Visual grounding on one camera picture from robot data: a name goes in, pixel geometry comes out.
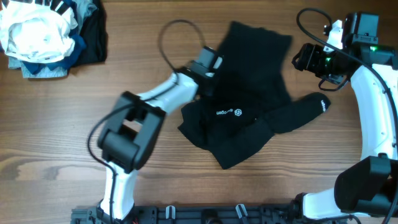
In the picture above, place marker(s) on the dark blue garment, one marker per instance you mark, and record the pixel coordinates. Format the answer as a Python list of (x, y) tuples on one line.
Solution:
[(60, 68)]

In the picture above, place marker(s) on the black t-shirt with logo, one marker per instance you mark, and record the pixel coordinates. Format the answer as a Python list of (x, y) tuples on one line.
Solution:
[(250, 103)]

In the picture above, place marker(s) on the black white striped garment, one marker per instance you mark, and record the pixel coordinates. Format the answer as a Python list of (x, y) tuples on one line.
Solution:
[(58, 6)]

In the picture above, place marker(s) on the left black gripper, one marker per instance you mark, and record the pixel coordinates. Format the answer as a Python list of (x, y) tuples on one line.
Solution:
[(209, 84)]

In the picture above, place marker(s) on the black garment on pile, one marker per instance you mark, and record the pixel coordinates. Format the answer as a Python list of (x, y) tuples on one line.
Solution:
[(92, 26)]

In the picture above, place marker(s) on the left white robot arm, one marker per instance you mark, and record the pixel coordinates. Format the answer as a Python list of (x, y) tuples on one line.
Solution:
[(130, 131)]

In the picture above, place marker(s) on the grey garment on pile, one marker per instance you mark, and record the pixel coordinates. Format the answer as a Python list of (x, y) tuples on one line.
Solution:
[(44, 39)]

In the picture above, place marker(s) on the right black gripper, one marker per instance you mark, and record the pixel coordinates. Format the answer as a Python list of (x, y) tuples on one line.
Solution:
[(310, 58)]

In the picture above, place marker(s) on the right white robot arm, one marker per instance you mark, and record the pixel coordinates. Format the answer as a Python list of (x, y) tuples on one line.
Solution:
[(368, 188)]

